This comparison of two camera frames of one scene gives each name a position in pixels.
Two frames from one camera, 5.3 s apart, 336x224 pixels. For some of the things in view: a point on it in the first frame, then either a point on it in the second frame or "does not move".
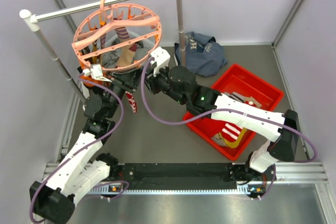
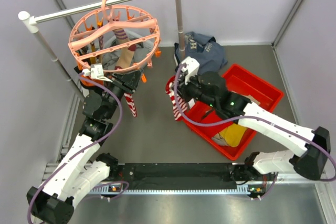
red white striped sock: (232, 132) -> (169, 88)
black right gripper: (151, 81) -> (182, 88)
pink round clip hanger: (117, 37) does not move
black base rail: (179, 176) does not move
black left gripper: (128, 81) does not move
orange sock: (87, 77) does not move
